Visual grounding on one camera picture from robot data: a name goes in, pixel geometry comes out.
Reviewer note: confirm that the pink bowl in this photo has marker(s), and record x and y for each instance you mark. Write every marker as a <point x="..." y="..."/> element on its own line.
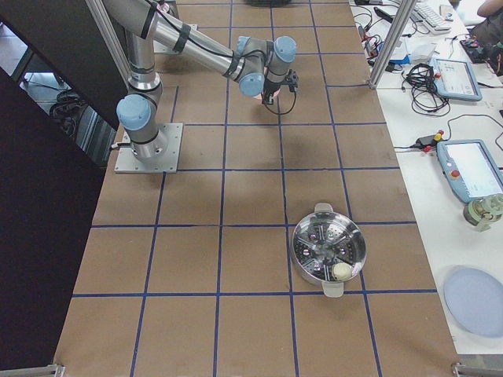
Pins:
<point x="273" y="76"/>

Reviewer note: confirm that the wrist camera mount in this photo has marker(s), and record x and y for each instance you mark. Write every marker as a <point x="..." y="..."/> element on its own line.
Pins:
<point x="291" y="80"/>

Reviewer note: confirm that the white bun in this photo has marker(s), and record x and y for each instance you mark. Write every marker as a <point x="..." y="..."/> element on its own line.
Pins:
<point x="342" y="271"/>

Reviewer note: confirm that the aluminium frame post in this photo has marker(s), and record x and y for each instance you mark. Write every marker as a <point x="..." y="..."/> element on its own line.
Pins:
<point x="397" y="27"/>

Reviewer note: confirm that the far teach pendant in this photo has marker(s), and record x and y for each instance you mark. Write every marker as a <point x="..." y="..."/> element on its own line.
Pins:
<point x="455" y="79"/>

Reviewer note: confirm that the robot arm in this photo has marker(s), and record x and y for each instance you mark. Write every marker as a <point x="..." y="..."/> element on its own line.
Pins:
<point x="260" y="68"/>

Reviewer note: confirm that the blue plate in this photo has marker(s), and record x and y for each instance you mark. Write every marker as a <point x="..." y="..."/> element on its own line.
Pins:
<point x="474" y="298"/>

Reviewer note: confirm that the white keyboard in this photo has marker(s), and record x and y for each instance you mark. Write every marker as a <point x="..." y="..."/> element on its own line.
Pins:
<point x="426" y="16"/>

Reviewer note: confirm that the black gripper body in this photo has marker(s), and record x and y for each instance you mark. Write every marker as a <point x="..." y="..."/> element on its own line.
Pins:
<point x="272" y="85"/>

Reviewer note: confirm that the steel steamer pot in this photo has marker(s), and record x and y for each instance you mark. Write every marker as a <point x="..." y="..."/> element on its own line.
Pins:
<point x="322" y="239"/>

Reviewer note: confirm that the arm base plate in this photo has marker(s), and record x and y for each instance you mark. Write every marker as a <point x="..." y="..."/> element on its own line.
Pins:
<point x="158" y="156"/>

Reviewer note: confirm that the black power adapter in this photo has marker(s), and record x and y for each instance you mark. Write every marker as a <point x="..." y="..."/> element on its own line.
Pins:
<point x="426" y="143"/>

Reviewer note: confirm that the near teach pendant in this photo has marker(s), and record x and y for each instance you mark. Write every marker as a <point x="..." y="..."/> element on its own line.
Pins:
<point x="469" y="169"/>

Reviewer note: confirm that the teach pendant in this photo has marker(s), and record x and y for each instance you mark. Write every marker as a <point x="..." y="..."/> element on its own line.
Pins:
<point x="469" y="169"/>
<point x="455" y="79"/>

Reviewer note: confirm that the black panel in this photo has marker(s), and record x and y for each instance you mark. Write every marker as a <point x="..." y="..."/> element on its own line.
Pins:
<point x="65" y="35"/>

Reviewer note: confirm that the glass jar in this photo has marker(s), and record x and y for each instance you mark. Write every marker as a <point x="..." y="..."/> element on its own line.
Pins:
<point x="483" y="212"/>

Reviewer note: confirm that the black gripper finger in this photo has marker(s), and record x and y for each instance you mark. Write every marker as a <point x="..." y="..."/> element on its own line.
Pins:
<point x="267" y="97"/>

